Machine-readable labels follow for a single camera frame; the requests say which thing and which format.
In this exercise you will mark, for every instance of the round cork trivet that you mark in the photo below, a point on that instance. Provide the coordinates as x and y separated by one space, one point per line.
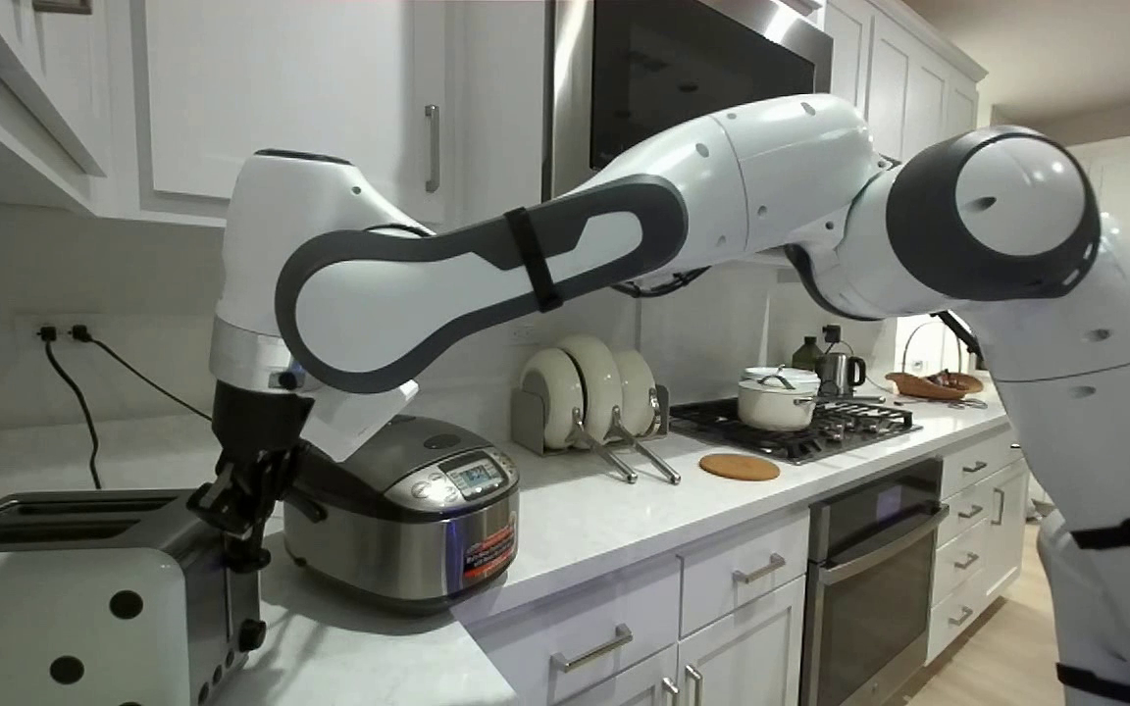
741 468

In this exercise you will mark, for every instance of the white lidded pot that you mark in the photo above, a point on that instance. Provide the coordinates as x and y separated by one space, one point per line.
777 401

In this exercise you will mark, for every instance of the green bottle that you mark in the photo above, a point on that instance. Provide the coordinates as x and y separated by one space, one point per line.
806 356

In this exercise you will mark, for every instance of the stainless steel oven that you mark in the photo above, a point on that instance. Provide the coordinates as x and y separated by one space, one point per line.
864 613

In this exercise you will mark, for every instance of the stainless steel microwave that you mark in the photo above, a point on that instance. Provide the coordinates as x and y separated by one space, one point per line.
695 52

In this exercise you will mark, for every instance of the dark steel kettle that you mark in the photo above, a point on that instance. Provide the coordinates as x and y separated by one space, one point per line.
838 373

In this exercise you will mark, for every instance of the cream frying pan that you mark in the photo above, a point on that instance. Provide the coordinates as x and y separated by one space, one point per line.
590 395

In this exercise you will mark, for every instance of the white drawer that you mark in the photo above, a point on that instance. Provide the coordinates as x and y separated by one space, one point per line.
707 573
529 641

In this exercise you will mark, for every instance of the white upper cabinets beside microwave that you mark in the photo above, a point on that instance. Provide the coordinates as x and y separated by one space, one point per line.
904 65

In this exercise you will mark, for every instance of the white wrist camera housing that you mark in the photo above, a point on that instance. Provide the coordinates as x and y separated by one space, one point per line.
364 426

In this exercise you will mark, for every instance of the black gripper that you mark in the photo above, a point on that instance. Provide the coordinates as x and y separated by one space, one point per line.
266 426

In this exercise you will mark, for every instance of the cream deep sauce pan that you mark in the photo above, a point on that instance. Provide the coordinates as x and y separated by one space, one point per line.
636 395

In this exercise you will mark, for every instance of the white toaster with black dots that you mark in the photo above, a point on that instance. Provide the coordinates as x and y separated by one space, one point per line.
18 628

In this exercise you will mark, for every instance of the white base cabinet with drawers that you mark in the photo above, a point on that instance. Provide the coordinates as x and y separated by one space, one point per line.
962 524

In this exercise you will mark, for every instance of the stainless rice cooker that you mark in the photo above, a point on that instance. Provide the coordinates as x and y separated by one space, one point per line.
382 551

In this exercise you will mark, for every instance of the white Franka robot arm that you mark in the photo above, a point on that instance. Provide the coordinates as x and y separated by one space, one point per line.
746 170

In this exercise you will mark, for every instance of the black toaster dial knob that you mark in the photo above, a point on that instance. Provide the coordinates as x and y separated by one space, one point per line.
254 638

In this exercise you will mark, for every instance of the black gas cooktop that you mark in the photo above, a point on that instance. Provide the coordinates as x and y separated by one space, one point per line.
879 420

